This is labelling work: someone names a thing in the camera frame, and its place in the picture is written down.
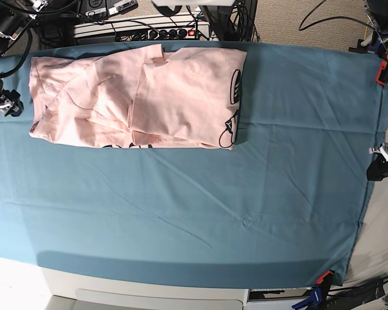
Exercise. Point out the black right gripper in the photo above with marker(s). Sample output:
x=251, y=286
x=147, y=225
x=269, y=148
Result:
x=10, y=103

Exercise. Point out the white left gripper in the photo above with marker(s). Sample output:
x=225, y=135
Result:
x=378, y=169

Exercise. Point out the pink T-shirt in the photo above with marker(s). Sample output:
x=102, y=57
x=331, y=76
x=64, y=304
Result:
x=139, y=98

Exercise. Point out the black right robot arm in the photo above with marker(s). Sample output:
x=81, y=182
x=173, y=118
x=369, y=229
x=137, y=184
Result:
x=15, y=20

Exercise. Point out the teal table cloth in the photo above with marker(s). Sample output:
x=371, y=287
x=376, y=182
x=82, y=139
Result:
x=277, y=211

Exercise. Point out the blue black clamp top right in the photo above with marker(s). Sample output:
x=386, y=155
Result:
x=370, y=45

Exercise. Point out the orange blue clamp bottom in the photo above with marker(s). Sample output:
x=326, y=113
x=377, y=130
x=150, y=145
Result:
x=318, y=294

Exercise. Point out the white power strip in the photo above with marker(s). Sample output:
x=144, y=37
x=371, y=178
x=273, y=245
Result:
x=163, y=34

